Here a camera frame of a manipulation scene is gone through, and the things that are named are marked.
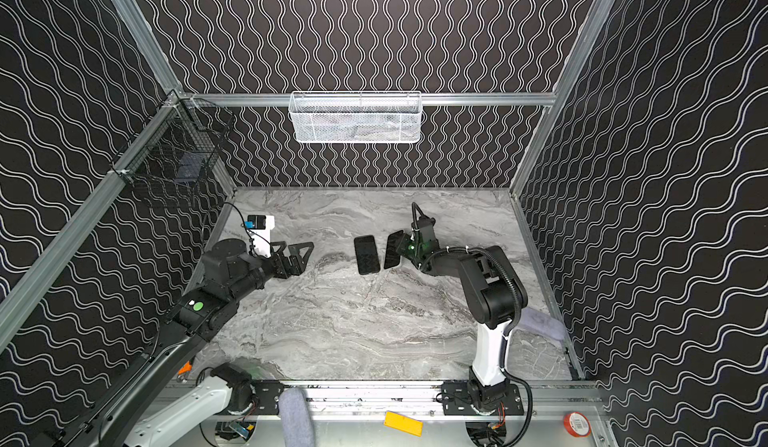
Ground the dark blue smartphone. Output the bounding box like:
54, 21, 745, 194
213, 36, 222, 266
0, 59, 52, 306
383, 230, 404, 270

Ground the white smartphone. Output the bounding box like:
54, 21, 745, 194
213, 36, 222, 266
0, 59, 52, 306
353, 235, 381, 276

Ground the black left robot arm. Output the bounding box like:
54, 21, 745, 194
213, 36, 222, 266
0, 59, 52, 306
32, 238, 314, 446

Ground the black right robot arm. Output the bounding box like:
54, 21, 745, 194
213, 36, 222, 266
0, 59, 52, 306
396, 215, 528, 412

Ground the lavender cloth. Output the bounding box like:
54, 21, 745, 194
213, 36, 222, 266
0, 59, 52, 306
517, 307, 567, 343

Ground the yellow block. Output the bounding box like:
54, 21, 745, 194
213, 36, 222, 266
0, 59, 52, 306
384, 411, 424, 437

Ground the red tape roll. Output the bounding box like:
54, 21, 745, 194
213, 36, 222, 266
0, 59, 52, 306
563, 412, 592, 438

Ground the black corrugated cable conduit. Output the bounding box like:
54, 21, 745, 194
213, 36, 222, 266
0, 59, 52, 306
449, 245, 529, 340

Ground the orange handled tool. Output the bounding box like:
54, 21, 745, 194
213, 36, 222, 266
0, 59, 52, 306
176, 361, 192, 378

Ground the white wire mesh basket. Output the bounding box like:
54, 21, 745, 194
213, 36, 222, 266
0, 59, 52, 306
288, 91, 424, 144

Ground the black wire mesh basket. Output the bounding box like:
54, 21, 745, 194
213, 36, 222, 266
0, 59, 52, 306
117, 99, 235, 210

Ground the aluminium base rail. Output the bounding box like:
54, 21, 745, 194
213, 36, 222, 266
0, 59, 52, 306
119, 378, 607, 424

